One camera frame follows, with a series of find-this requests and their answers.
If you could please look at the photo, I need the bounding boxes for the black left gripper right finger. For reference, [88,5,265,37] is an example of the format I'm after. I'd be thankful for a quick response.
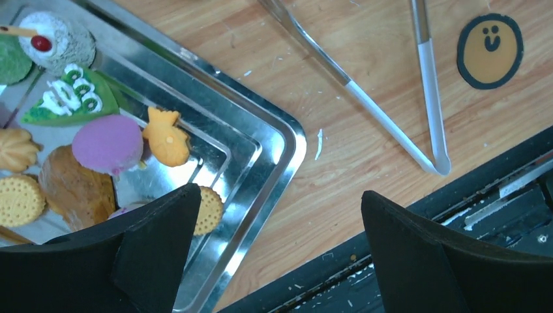
[361,190,552,312]

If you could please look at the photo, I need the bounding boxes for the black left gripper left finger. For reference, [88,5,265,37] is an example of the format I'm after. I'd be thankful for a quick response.
[1,183,202,312]

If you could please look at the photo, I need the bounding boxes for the round yellow cracker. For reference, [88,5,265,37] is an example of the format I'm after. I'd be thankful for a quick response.
[1,175,46,227]
[194,186,224,236]

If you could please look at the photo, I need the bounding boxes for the pink round macaron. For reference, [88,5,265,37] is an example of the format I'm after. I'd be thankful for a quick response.
[72,114,144,176]

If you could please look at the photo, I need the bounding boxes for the orange fish-shaped cookie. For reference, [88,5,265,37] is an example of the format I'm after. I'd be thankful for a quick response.
[142,107,190,167]

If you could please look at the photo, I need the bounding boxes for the silver metal tray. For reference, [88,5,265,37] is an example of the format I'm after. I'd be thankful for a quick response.
[1,1,306,312]

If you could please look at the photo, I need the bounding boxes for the green kiwi cake slice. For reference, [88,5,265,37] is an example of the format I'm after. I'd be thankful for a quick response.
[21,63,119,127]

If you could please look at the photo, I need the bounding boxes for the silver white tongs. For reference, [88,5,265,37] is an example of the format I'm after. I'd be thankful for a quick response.
[258,0,452,177]

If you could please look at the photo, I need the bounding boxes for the pink frosted donut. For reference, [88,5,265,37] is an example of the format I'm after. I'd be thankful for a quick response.
[108,201,145,220]

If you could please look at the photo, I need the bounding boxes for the brown bread roll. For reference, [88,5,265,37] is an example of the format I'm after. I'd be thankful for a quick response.
[38,145,117,231]

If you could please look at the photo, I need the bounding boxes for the swirl butter cookie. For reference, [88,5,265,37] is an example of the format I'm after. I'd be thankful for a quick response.
[1,128,40,173]

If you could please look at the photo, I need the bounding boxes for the green round cupcake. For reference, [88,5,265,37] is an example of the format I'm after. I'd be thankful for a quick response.
[1,35,33,85]

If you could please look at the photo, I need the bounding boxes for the white coconut cherry cake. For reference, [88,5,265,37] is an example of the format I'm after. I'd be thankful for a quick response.
[10,11,96,77]

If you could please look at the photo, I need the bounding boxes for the black table front rail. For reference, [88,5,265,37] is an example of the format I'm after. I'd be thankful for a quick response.
[227,128,552,312]

